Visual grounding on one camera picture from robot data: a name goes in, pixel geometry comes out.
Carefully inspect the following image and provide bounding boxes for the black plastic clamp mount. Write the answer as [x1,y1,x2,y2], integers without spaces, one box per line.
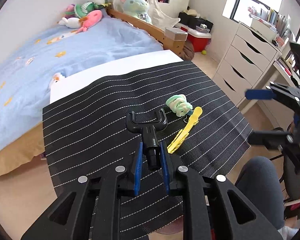
[126,108,167,171]

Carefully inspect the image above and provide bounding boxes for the green white sock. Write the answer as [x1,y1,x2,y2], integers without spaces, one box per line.
[166,94,193,117]

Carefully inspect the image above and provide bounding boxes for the pink trash bin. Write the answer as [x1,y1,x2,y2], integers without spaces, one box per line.
[156,216,183,235]

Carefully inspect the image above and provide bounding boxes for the white drawer cabinet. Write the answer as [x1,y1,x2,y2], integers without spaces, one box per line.
[213,23,281,107]

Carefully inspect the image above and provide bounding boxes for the black office chair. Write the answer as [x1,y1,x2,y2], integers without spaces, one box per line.
[270,154,300,201]

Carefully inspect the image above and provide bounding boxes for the yellow plastic clip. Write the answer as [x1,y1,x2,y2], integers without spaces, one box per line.
[167,107,203,154]

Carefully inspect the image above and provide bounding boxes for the person's dark trouser legs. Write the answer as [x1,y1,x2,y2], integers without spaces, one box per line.
[235,156,285,230]

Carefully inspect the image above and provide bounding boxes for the dark teal binder clip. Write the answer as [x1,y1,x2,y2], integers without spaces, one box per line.
[183,110,193,123]

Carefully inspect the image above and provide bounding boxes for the black white-striped mat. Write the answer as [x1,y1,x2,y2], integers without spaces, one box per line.
[42,60,254,234]

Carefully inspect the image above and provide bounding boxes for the red white cooler box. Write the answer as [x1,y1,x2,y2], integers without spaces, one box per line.
[175,23,212,53]

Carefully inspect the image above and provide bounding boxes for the brown beanbag cushion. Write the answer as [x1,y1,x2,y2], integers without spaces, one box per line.
[179,40,194,61]

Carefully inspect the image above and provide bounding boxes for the books and papers stack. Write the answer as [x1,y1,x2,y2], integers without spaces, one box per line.
[248,7,293,50]

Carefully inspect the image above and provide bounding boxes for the black storage box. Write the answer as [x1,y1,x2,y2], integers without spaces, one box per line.
[178,12,213,30]

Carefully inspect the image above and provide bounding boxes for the grey box on bedpost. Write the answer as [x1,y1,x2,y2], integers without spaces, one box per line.
[165,27,188,41]

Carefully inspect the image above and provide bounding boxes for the mint green bunny plush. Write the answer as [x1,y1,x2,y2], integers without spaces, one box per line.
[120,0,152,24]

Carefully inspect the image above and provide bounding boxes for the light blue bed blanket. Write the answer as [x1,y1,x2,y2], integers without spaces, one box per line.
[0,15,162,151]

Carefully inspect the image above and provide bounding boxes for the pink whale plush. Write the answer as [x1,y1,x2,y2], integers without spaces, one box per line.
[76,10,103,33]

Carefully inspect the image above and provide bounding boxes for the white seal plush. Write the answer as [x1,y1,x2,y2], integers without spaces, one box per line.
[58,17,82,29]

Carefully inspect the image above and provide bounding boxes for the green striped plush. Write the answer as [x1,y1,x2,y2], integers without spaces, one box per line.
[74,2,103,18]

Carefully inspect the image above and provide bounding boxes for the wooden bed frame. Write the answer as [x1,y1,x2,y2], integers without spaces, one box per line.
[107,9,185,56]

